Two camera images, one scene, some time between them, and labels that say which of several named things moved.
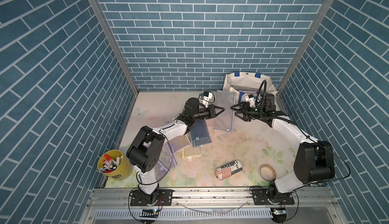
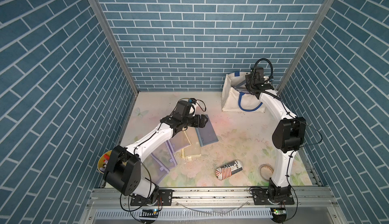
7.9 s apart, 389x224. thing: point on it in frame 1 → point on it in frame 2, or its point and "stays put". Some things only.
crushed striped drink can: [228, 169] stays put
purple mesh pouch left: [180, 142] stays put
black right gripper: [243, 117] → [247, 78]
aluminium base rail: [312, 206] stays put
